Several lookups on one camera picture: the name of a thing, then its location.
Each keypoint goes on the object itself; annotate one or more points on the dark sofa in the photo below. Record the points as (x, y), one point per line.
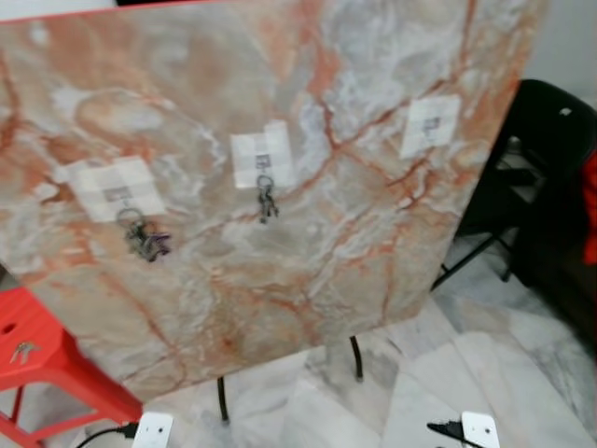
(560, 252)

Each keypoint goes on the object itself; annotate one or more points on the red cushion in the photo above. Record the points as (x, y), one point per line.
(590, 215)

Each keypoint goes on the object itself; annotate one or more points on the purple key bunch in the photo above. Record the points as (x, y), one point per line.
(145, 241)

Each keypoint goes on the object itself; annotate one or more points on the pink marble board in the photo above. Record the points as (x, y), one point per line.
(280, 261)

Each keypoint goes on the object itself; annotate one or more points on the silver keys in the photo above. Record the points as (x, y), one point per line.
(23, 351)

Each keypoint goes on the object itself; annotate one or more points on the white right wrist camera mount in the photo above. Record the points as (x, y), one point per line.
(480, 431)

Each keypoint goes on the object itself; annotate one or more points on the black metal board leg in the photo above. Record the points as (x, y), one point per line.
(223, 401)
(357, 359)

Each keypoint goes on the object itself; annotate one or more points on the red plastic stool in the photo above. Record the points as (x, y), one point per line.
(37, 369)

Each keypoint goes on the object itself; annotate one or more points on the black chair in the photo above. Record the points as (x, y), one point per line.
(550, 121)

